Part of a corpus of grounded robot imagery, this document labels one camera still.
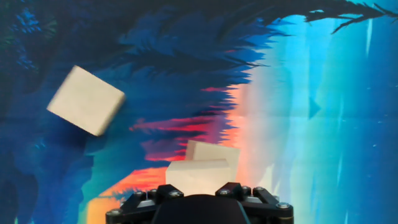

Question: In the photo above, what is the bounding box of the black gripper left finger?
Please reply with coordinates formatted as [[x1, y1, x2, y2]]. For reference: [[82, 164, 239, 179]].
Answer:
[[104, 183, 185, 224]]

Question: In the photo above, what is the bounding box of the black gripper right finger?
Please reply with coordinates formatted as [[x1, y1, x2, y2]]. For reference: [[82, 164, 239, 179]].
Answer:
[[215, 182, 295, 224]]

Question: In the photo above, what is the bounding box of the light wooden cube block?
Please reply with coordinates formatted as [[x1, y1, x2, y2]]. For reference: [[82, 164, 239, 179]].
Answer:
[[46, 64, 127, 137], [165, 158, 233, 197], [185, 139, 242, 183]]

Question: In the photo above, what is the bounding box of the forest sunset printed cloth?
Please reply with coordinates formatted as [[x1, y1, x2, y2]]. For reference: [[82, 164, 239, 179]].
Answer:
[[0, 0, 398, 224]]

